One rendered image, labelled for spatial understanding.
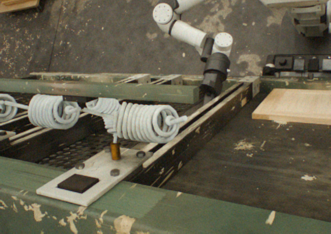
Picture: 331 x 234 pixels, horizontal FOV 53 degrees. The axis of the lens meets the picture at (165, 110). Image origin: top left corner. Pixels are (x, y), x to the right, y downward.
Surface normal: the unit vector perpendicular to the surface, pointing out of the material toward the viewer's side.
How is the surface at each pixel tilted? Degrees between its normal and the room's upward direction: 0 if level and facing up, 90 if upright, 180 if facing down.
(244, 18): 0
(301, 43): 0
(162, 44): 0
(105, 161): 60
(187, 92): 31
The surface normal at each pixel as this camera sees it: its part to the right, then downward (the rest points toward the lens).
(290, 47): -0.43, -0.26
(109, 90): -0.46, 0.26
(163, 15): -0.33, 0.11
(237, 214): -0.06, -0.96
